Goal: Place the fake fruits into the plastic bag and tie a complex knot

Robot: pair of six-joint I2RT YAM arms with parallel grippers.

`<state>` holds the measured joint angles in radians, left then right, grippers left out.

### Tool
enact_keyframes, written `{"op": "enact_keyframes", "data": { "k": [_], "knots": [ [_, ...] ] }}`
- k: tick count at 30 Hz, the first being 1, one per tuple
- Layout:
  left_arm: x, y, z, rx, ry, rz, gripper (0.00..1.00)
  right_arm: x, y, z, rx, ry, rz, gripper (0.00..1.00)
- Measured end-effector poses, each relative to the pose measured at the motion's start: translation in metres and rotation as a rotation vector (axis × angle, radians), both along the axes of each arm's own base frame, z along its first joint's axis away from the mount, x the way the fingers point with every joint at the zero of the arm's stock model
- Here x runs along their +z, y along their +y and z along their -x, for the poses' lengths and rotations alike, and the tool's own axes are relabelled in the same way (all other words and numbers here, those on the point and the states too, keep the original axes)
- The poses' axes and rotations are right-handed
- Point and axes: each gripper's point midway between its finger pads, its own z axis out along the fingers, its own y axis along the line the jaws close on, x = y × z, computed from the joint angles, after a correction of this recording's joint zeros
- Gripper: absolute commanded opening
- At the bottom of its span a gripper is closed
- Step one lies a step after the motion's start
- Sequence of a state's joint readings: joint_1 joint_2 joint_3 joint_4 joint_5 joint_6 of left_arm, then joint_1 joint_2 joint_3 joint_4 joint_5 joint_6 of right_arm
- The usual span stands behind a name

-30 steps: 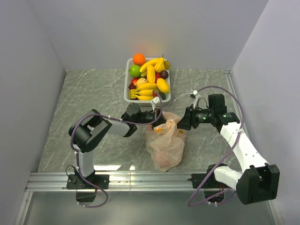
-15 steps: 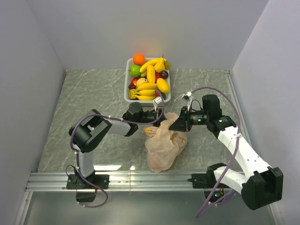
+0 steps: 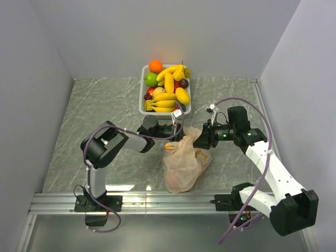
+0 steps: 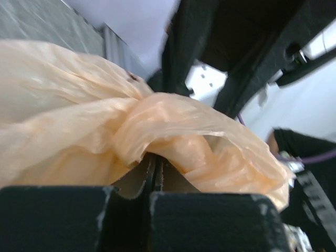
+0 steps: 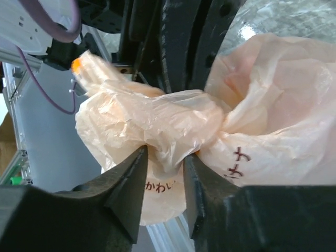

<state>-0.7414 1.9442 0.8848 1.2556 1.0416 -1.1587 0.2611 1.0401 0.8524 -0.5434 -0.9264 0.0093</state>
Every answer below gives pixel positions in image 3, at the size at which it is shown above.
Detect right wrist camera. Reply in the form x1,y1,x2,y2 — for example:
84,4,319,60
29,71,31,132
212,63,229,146
205,104,219,125

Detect translucent orange plastic bag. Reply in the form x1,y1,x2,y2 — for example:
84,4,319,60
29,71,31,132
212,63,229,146
162,127,212,194

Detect white plastic fruit tray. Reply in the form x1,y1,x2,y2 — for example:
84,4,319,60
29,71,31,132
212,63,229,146
139,64,192,119

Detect fake green apple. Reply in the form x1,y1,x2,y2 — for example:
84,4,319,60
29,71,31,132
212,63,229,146
144,72,158,87

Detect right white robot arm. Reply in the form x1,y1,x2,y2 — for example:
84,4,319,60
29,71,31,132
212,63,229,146
193,104,319,236

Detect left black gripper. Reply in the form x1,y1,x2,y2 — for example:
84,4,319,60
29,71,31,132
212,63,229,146
151,123,195,151

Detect fake yellow mango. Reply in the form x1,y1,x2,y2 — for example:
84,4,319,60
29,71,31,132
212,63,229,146
175,87,190,106

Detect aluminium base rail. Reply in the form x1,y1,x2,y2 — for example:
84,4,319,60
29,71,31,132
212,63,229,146
28,191,239,215

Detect fake orange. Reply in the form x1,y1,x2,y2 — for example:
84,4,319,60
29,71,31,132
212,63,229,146
149,60,164,74

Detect fake dark plum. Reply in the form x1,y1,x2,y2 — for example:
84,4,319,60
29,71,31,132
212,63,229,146
179,79,189,89

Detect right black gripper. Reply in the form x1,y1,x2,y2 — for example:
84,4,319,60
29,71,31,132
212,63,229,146
192,119,237,149

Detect fake small banana bunch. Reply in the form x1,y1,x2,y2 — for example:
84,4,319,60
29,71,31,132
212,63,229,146
144,93,177,113

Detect fake yellow corn cob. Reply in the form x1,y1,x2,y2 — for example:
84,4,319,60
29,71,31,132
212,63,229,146
164,72,175,93

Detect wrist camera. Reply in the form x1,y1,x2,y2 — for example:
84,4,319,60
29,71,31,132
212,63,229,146
205,104,219,125
171,109,184,126

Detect fake dark cherries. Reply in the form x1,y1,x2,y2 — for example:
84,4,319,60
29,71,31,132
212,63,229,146
143,87,155,100

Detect fake dark green avocado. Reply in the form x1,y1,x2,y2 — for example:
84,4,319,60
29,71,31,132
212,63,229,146
180,104,186,112

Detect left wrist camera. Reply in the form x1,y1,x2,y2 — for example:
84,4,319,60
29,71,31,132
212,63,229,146
171,109,184,126

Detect fake yellow pear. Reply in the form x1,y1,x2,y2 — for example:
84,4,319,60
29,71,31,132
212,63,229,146
173,61,191,81

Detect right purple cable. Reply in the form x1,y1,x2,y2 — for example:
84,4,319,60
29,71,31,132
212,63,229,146
212,97,272,245

